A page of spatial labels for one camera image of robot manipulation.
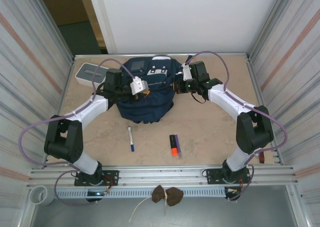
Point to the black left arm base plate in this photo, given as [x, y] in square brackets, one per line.
[112, 178]

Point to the white marker blue cap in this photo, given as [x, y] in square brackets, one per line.
[131, 137]

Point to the purple pen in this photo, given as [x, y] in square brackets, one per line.
[178, 145]

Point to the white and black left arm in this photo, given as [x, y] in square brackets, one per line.
[87, 110]

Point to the small red clamp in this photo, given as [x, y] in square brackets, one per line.
[261, 158]

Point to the black orange highlighter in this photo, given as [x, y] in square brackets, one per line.
[173, 144]

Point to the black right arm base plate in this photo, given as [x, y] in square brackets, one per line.
[213, 178]

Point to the aluminium mounting rail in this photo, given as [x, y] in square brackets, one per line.
[162, 177]

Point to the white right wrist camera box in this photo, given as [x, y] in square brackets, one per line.
[186, 72]

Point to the white door frame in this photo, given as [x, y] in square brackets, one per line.
[100, 17]

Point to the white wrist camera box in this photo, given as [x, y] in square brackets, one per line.
[186, 72]
[138, 85]

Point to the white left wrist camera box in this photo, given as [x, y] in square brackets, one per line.
[138, 85]

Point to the white grey tissue box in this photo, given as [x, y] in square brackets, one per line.
[85, 74]

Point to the brown wooden door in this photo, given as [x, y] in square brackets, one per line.
[62, 4]

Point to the navy blue student backpack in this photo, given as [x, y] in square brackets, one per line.
[150, 107]

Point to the aluminium table edge bar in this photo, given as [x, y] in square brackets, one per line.
[100, 56]

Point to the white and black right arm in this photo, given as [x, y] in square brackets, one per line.
[225, 97]

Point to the corrugated plastic side panel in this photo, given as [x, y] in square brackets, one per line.
[295, 62]
[25, 87]

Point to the small controller board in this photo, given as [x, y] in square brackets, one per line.
[232, 190]
[96, 193]

